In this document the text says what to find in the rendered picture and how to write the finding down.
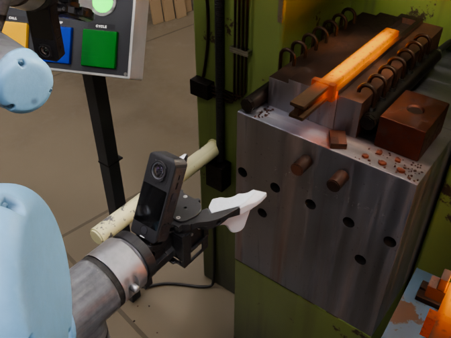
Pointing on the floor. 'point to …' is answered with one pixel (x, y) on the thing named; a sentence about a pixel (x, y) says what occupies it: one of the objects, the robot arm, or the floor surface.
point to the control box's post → (106, 144)
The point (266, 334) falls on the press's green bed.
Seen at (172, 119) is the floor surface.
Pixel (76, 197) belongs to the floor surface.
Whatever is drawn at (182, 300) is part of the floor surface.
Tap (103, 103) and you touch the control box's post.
